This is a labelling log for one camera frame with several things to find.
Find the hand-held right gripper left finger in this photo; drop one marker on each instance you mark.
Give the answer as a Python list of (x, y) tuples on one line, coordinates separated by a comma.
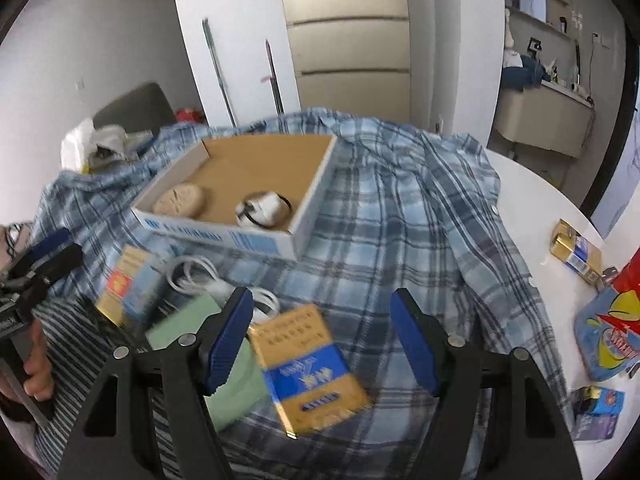
[(227, 345)]

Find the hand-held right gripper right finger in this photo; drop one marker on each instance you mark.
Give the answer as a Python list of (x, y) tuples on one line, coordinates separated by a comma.
[(412, 345)]

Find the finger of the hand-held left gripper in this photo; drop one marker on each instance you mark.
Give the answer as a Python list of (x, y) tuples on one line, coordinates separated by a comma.
[(50, 244), (55, 265)]

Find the green pouch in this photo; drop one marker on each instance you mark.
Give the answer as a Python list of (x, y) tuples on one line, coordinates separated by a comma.
[(240, 390)]

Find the gold box red logo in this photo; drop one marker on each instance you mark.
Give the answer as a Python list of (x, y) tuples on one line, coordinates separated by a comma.
[(120, 280)]

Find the dark snack packet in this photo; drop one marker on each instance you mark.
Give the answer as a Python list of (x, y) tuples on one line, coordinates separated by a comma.
[(300, 360)]

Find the shallow cardboard box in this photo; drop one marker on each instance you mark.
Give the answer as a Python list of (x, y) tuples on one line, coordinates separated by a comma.
[(260, 160)]

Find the person's left hand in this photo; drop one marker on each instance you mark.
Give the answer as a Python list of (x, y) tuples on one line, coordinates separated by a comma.
[(37, 375)]

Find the grey striped cloth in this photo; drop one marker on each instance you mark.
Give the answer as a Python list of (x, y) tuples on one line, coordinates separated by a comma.
[(75, 330)]

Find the white plastic bag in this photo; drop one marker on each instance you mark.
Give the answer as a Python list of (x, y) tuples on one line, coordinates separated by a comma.
[(75, 145), (112, 140)]

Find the blue plaid shirt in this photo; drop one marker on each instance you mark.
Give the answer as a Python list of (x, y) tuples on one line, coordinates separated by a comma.
[(390, 210)]

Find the round beige air freshener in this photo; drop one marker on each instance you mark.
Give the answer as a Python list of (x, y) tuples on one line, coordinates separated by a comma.
[(180, 200)]

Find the small white object black band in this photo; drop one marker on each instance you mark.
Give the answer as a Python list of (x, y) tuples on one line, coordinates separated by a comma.
[(260, 207)]

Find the small gold pack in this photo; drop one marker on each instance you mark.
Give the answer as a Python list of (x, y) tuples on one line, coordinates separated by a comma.
[(575, 252)]

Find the blue snack bag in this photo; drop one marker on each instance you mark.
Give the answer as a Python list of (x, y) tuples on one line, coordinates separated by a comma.
[(600, 330)]

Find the small red object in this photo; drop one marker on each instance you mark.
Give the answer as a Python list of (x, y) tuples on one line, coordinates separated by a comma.
[(187, 115)]

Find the small purple blue box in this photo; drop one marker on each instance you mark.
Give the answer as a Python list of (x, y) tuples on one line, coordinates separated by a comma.
[(600, 410)]

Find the red snack bag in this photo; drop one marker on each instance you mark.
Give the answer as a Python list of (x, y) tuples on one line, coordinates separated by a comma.
[(631, 280)]

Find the beige vanity cabinet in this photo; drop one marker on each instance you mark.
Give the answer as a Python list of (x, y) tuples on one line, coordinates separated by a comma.
[(540, 115)]

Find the dark blue clothing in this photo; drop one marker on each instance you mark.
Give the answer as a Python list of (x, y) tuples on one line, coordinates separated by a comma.
[(525, 72)]

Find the beige refrigerator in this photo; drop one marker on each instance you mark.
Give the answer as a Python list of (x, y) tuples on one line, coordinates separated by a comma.
[(350, 50)]

